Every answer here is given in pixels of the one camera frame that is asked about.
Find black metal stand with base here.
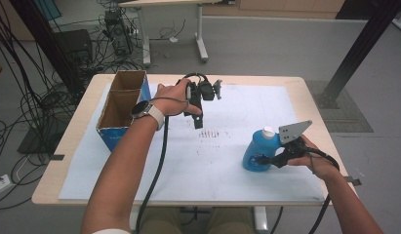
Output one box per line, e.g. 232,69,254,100
9,0,84,155

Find person's left hand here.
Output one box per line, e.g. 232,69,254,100
152,77,203,119

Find black computer tower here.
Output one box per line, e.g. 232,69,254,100
103,9,134,57

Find thick black right gripper cable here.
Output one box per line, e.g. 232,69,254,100
304,146,341,234

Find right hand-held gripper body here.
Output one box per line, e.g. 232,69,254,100
270,120,313,170

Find wristwatch with white band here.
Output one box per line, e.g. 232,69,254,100
130,99,166,132

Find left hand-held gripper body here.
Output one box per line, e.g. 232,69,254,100
182,78,223,119

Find white standing desk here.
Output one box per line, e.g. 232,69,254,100
118,0,236,66

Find person's white sleeve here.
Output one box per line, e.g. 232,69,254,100
92,228,131,234

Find white paper sheet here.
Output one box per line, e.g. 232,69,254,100
58,82,325,203

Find person's right hand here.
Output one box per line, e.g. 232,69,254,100
287,135,341,182

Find white power strip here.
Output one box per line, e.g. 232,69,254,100
0,174,12,198

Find thick black left gripper cable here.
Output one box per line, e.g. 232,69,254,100
134,116,170,234

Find thick black gripper cable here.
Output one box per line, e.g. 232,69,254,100
134,116,170,234
304,146,341,234

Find teal panel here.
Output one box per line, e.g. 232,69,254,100
33,0,62,21

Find grey floor mat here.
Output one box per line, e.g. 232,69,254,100
304,80,374,134

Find black equipment box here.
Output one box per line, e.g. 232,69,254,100
55,28,94,66

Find black metal post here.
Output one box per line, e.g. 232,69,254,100
318,0,401,110

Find tangle of black floor cables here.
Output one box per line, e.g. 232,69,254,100
0,0,147,211

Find blue bottle with white cap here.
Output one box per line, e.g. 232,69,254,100
241,126,285,173

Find short black looped cable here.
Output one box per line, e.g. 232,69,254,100
180,71,210,85

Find blue cardboard box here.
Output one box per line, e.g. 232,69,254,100
96,69,152,153

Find white table leg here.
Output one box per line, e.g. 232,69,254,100
128,206,139,233
253,206,269,233

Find thin grey cable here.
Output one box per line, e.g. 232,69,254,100
148,96,190,117
304,151,317,174

